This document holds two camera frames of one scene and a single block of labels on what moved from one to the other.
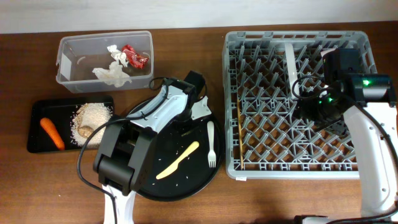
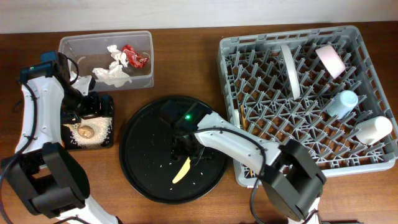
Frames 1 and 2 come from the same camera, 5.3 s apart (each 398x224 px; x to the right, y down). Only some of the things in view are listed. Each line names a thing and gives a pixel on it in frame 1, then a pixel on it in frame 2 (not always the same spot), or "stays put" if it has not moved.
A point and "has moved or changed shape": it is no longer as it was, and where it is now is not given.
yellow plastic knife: [176, 163] to [183, 172]
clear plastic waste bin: [103, 61] stays put
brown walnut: [85, 131] stays put
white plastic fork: [212, 156] has moved or changed shape
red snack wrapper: [135, 59] stays put
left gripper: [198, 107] to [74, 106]
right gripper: [304, 108] to [204, 155]
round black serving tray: [183, 160] stays put
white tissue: [114, 75] stays put
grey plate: [292, 70] has moved or changed shape
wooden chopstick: [240, 134] to [243, 116]
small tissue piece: [117, 55] stays put
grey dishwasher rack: [265, 137] stays put
